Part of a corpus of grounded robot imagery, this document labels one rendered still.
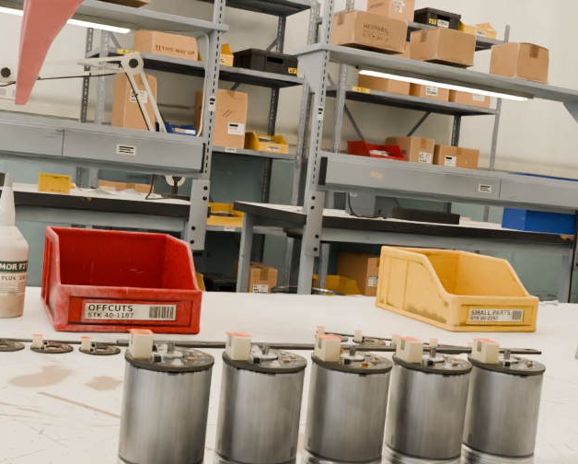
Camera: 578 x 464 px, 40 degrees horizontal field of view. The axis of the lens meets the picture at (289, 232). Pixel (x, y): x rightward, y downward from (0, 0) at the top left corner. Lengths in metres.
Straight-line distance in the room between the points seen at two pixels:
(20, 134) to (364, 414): 2.35
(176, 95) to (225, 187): 0.64
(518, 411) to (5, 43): 4.53
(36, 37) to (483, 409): 0.18
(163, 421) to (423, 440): 0.08
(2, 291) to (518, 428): 0.40
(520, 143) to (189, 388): 6.00
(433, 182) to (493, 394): 2.85
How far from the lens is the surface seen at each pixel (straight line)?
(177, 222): 2.73
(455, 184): 3.17
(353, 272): 5.11
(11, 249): 0.58
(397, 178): 3.01
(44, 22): 0.24
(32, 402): 0.40
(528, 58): 3.47
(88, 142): 2.58
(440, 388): 0.25
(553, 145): 6.41
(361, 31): 3.01
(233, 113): 4.55
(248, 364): 0.22
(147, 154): 2.62
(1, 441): 0.35
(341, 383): 0.23
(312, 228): 2.88
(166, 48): 4.37
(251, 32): 5.09
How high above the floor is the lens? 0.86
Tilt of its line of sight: 4 degrees down
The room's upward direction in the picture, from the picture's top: 6 degrees clockwise
